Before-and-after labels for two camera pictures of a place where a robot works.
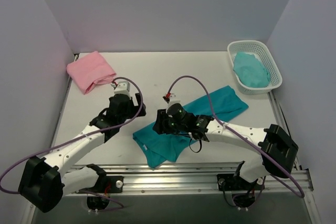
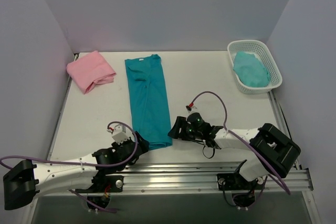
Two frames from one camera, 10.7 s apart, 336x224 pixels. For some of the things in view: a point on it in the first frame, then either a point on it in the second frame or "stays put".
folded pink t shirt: [92, 70] stays put
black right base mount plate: [231, 182] stays put
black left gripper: [137, 102] → [137, 146]
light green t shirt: [250, 70] stays put
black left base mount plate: [107, 184] stays put
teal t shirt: [169, 134] → [149, 100]
